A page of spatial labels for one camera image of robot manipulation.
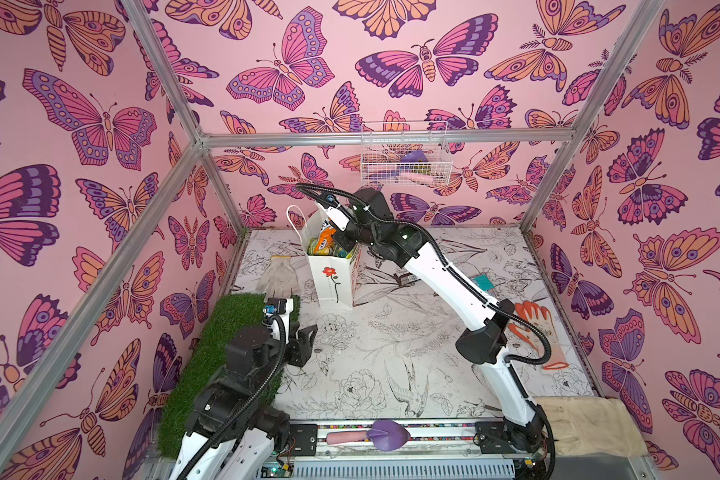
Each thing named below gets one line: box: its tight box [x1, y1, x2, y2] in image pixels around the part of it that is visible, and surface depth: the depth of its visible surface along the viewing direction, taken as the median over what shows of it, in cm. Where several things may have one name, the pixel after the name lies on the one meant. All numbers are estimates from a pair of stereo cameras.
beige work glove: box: [534, 396, 649, 456], surface depth 76 cm
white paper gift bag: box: [286, 204, 361, 309], surface depth 88 cm
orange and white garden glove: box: [508, 301, 568, 369], surface depth 91 cm
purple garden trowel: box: [326, 420, 411, 451], surface depth 75 cm
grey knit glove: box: [256, 255, 301, 303], surface depth 108 cm
